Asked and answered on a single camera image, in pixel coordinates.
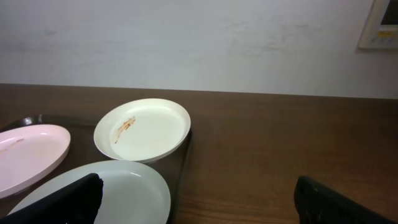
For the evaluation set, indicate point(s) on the pink plastic plate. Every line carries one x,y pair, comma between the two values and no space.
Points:
30,153

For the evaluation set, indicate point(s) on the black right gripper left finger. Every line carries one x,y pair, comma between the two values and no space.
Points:
76,203

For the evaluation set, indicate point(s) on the pale green plastic plate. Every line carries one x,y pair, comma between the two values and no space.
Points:
133,193

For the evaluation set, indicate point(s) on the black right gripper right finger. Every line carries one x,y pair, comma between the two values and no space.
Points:
315,203

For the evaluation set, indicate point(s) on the cream plastic plate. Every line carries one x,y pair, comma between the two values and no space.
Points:
143,130

